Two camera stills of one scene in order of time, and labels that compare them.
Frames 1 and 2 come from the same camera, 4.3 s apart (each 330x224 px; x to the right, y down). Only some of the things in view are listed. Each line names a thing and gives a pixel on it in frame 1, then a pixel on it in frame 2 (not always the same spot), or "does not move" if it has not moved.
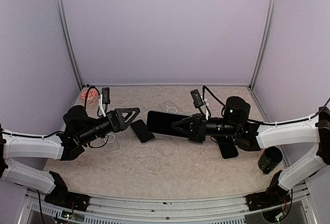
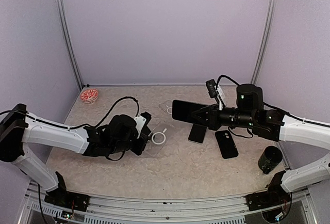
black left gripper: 117,122 -> 143,140
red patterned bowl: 92,97 does not move
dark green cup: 270,157 does not move
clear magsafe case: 111,142 -> 160,136
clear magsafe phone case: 168,106 does not move
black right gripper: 201,132 -> 213,121
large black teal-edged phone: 162,122 -> 182,111
